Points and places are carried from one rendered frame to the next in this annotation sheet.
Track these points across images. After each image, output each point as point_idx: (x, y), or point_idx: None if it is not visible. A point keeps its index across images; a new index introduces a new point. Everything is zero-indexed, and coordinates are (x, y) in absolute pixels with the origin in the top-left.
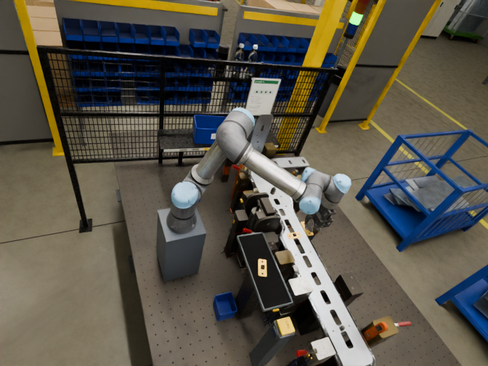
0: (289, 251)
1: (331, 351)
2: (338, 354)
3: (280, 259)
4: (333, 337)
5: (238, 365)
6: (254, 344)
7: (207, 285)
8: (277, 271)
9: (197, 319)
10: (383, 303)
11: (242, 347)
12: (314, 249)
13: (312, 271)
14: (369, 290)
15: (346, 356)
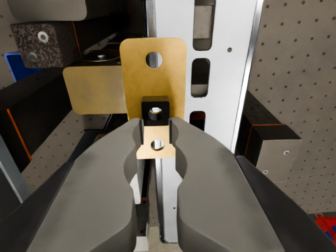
0: (121, 74)
1: (142, 248)
2: (165, 229)
3: (79, 98)
4: (170, 214)
5: (69, 138)
6: (94, 121)
7: (8, 8)
8: (10, 186)
9: (1, 71)
10: (333, 113)
11: (75, 121)
12: (249, 41)
13: (198, 110)
14: (335, 88)
15: (175, 231)
